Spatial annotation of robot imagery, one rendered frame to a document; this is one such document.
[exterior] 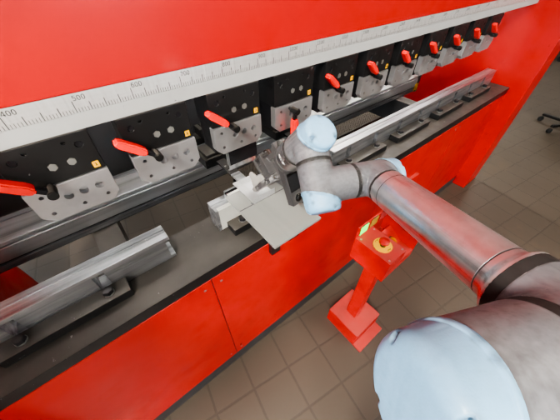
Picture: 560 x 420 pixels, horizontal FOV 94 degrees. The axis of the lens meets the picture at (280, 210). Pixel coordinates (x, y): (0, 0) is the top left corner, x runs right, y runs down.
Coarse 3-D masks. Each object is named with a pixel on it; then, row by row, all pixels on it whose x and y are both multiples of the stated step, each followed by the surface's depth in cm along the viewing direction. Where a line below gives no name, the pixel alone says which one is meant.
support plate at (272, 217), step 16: (240, 192) 88; (240, 208) 82; (256, 208) 82; (272, 208) 82; (288, 208) 82; (304, 208) 82; (256, 224) 78; (272, 224) 78; (288, 224) 78; (304, 224) 78; (272, 240) 74
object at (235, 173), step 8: (200, 152) 101; (208, 152) 99; (216, 152) 99; (200, 160) 101; (208, 160) 98; (216, 160) 100; (224, 160) 100; (224, 168) 97; (232, 176) 93; (240, 176) 93
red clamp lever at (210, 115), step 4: (204, 112) 60; (208, 112) 60; (212, 112) 61; (208, 116) 60; (212, 116) 60; (216, 116) 61; (220, 116) 63; (212, 120) 61; (216, 120) 61; (220, 120) 62; (224, 120) 63; (220, 124) 63; (224, 124) 63; (228, 124) 64; (232, 124) 66; (236, 124) 67; (232, 128) 66; (236, 128) 66; (236, 132) 67
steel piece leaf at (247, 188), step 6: (240, 186) 90; (246, 186) 90; (252, 186) 90; (246, 192) 87; (252, 192) 87; (258, 192) 87; (264, 192) 84; (270, 192) 86; (252, 198) 85; (258, 198) 84
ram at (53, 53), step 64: (0, 0) 35; (64, 0) 39; (128, 0) 43; (192, 0) 49; (256, 0) 56; (320, 0) 66; (384, 0) 79; (448, 0) 100; (0, 64) 38; (64, 64) 43; (128, 64) 48; (192, 64) 55; (64, 128) 47
